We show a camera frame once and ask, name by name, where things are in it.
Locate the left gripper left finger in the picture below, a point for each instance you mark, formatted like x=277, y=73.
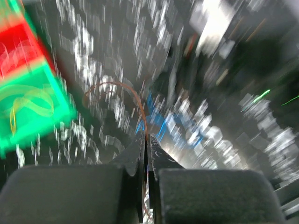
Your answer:
x=79, y=194

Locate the red storage bin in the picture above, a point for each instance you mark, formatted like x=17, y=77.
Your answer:
x=20, y=51

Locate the green storage bin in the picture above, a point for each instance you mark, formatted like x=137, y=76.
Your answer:
x=12, y=13
x=31, y=106

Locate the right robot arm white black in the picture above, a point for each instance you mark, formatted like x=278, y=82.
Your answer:
x=244, y=46

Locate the near green storage bin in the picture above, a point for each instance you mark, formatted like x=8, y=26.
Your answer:
x=31, y=106

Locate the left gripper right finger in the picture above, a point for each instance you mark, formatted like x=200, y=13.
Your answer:
x=204, y=196

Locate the far green storage bin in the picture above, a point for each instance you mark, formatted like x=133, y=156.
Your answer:
x=12, y=13

